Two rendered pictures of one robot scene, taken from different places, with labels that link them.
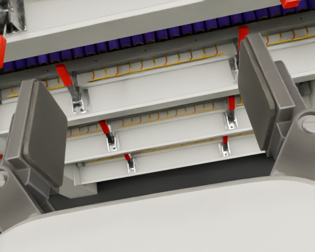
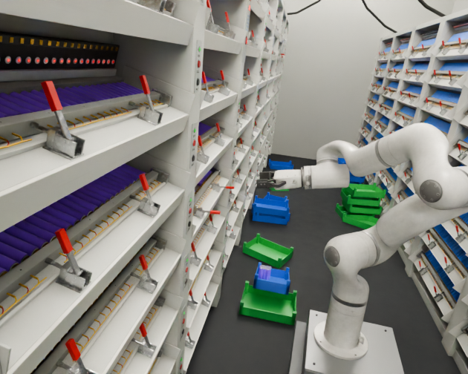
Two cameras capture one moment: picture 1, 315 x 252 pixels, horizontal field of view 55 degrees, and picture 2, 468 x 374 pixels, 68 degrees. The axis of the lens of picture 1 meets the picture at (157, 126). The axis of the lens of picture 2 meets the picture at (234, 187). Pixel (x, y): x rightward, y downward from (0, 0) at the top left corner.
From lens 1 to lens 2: 1.28 m
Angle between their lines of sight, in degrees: 72
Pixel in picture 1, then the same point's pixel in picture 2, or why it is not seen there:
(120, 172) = (189, 353)
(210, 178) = (208, 337)
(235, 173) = (212, 326)
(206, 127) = (206, 276)
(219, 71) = (209, 234)
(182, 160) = (200, 321)
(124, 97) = (200, 253)
